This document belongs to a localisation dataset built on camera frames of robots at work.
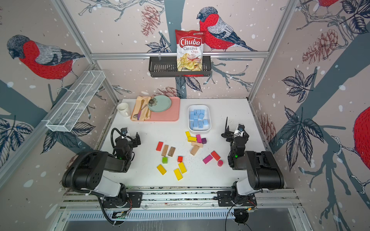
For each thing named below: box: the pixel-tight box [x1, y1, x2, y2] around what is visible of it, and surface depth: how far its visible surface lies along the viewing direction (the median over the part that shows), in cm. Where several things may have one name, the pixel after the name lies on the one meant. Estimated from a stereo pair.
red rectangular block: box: [156, 141, 164, 152], surface depth 95 cm
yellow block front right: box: [178, 162, 188, 174], surface depth 87 cm
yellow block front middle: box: [173, 167, 184, 181], surface depth 84 cm
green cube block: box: [161, 156, 169, 164], surface depth 90 cm
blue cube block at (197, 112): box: [193, 109, 201, 116], surface depth 112 cm
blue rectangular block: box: [193, 117, 199, 128], surface depth 106 cm
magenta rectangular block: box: [202, 154, 213, 165], surface depth 90 cm
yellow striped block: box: [187, 136, 198, 143], surface depth 98 cm
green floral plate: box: [147, 94, 172, 113], surface depth 120 cm
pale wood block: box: [191, 142, 204, 148], surface depth 97 cm
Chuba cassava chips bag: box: [175, 29, 206, 72], surface depth 87 cm
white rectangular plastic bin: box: [187, 104, 212, 135], surface depth 105 cm
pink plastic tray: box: [131, 96, 181, 122], surface depth 113 cm
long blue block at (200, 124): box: [198, 120, 204, 129], surface depth 106 cm
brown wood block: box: [167, 146, 176, 157], surface depth 92 cm
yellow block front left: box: [156, 163, 168, 176], surface depth 86 cm
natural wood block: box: [189, 144, 200, 156], surface depth 92 cm
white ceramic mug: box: [116, 102, 131, 118], surface depth 106 cm
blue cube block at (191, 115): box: [189, 111, 195, 121], surface depth 109 cm
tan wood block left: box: [161, 144, 170, 157], surface depth 93 cm
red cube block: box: [177, 155, 184, 163], surface depth 88 cm
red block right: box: [211, 150, 221, 161], surface depth 90 cm
